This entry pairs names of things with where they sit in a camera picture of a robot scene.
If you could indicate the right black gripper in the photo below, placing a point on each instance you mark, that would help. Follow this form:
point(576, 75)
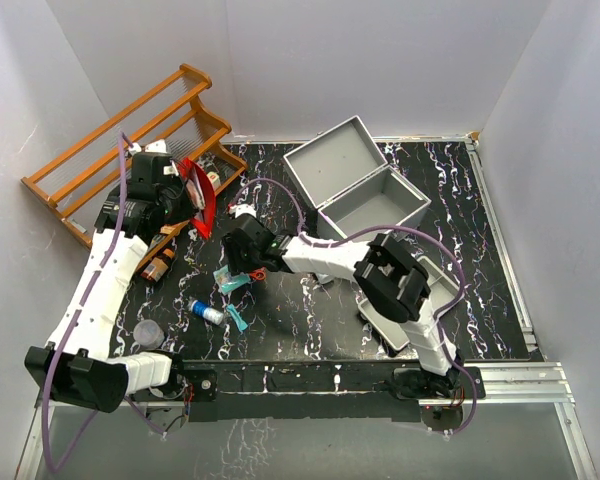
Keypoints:
point(236, 264)

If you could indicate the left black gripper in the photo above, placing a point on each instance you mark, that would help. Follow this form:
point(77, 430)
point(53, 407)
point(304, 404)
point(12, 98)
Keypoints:
point(188, 209)

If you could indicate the orange handled scissors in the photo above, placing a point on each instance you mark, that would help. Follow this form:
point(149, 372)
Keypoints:
point(258, 274)

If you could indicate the red first aid pouch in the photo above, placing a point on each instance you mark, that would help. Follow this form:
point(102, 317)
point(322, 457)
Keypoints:
point(204, 219)

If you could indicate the teal mask packet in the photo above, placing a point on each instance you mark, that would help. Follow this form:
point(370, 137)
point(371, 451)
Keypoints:
point(227, 282)

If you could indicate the teal small packet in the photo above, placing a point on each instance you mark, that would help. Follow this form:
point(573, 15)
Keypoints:
point(235, 315)

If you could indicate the white green-label pill bottle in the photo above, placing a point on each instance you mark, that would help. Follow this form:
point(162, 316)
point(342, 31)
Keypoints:
point(324, 279)

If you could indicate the bandage packet bundle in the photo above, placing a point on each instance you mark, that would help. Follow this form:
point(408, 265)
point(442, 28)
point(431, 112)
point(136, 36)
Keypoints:
point(195, 193)

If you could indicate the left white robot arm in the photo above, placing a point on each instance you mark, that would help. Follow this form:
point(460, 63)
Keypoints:
point(75, 365)

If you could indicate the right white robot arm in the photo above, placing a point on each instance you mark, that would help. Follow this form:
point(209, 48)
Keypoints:
point(393, 281)

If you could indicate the white medicine box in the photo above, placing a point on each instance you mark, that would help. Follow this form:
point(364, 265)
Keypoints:
point(214, 179)

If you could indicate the brown glass bottle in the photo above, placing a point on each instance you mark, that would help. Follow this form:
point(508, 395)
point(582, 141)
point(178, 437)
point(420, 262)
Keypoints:
point(160, 264)

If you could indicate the blue white tube bottle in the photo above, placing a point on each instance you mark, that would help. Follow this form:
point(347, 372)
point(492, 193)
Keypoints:
point(207, 313)

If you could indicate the wooden shelf rack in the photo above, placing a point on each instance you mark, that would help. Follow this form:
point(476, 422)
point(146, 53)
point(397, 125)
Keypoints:
point(171, 111)

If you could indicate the grey metal case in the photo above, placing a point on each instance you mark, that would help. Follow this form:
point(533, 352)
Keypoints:
point(345, 178)

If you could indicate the clear plastic cup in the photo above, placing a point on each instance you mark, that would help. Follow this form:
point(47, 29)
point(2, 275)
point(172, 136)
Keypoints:
point(148, 334)

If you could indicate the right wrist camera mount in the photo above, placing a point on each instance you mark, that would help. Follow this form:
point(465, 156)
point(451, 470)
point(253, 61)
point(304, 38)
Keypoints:
point(242, 209)

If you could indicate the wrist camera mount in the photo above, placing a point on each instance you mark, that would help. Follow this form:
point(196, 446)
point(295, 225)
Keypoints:
point(242, 209)
point(152, 160)

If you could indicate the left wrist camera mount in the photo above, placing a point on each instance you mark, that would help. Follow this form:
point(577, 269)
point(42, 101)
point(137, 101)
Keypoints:
point(152, 160)

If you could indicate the black base frame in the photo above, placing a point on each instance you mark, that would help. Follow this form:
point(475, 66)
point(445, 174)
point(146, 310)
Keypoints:
point(327, 389)

